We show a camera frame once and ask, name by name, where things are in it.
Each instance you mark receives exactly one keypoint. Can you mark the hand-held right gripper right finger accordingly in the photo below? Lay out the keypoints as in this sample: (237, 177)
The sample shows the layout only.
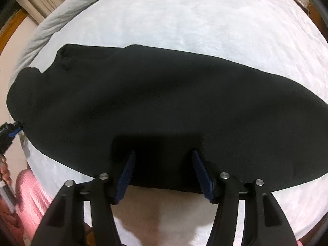
(202, 176)

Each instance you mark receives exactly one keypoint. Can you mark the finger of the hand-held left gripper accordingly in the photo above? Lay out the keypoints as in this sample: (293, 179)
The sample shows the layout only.
(11, 133)

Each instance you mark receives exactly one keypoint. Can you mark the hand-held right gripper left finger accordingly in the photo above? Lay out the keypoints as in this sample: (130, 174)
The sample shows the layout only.
(125, 176)

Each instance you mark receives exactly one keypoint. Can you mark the black pants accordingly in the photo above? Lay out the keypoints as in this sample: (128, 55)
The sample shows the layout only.
(164, 94)

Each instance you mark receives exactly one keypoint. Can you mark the person's left forearm pink sleeve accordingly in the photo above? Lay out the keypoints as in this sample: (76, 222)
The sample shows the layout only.
(30, 199)

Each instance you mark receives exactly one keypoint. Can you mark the person's left hand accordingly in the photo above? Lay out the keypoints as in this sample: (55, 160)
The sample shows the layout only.
(4, 169)

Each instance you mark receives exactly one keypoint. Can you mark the grey duvet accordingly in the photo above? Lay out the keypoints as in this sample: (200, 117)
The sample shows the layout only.
(51, 23)

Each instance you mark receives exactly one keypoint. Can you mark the beige curtain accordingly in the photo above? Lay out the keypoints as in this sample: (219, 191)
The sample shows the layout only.
(38, 0)

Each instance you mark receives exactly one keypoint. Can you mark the pale bed sheet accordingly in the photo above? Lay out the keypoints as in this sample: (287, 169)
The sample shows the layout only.
(179, 18)

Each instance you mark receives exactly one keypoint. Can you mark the wooden side cabinet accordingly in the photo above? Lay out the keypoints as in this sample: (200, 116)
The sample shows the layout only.
(317, 20)

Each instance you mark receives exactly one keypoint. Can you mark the wooden window frame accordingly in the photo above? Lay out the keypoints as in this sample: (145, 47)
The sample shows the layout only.
(11, 30)

